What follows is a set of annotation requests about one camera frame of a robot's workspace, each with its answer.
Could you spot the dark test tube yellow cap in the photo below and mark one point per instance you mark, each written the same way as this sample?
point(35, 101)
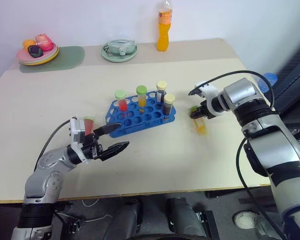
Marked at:
point(161, 92)
point(168, 105)

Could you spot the white shoe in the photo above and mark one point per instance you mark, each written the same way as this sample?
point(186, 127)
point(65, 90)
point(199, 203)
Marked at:
point(245, 220)

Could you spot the grey trouser leg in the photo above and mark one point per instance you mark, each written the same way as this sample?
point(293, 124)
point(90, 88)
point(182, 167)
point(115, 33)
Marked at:
point(267, 226)

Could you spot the green placemat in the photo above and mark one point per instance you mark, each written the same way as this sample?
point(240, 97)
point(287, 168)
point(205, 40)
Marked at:
point(70, 57)

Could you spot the stack of coloured plates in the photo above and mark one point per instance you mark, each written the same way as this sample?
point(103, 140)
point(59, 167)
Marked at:
point(46, 58)

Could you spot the orange test tube green cap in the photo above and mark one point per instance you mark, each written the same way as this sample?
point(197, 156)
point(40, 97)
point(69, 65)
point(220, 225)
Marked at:
point(141, 98)

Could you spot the yellow test tube green cap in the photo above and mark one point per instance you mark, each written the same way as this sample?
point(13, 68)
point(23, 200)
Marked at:
point(201, 126)

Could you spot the dark purple toy mangosteen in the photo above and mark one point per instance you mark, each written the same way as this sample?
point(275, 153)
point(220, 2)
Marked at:
point(35, 51)

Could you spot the pale green pouch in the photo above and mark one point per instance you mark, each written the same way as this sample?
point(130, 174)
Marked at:
point(120, 46)

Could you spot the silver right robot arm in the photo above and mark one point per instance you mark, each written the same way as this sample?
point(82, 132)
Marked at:
point(277, 150)

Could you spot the orange toy fruit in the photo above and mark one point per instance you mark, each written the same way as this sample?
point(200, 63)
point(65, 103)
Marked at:
point(28, 43)

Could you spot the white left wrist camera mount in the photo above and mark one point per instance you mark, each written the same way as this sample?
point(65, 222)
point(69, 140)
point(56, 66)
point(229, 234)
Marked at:
point(77, 130)

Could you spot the blue test tube rack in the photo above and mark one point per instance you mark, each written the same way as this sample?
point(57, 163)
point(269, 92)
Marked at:
point(145, 117)

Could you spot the dark rounded shape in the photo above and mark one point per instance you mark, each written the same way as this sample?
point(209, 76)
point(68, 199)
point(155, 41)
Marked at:
point(183, 220)
point(123, 220)

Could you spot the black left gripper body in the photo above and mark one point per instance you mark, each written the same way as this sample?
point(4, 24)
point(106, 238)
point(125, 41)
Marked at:
point(91, 148)

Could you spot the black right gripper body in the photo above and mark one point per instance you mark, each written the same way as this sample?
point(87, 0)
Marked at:
point(205, 110)

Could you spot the orange soda bottle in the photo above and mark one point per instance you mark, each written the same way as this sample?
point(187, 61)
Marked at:
point(164, 30)

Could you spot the black metal floor bracket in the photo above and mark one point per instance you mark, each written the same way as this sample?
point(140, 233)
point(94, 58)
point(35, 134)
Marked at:
point(207, 222)
point(70, 223)

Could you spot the pink toy peach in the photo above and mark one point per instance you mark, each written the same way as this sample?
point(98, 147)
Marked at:
point(45, 42)

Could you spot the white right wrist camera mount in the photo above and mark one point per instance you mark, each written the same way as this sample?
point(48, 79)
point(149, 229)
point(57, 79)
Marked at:
point(211, 91)

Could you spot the pale green plate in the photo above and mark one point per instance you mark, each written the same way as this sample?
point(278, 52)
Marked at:
point(120, 58)

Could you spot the red test tube green cap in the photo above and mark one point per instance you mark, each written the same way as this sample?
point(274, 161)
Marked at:
point(122, 103)

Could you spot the blue capped water bottle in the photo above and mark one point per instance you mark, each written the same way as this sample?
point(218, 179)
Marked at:
point(268, 81)

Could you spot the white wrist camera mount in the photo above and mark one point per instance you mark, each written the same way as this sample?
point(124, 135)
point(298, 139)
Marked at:
point(211, 91)
point(77, 130)

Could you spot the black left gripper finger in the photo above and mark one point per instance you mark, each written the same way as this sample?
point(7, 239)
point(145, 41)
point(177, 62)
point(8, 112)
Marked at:
point(107, 128)
point(115, 149)

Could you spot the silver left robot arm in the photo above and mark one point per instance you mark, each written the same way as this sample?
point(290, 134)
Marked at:
point(42, 172)

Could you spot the black chair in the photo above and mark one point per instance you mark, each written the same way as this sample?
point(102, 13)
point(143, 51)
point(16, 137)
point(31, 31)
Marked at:
point(295, 80)

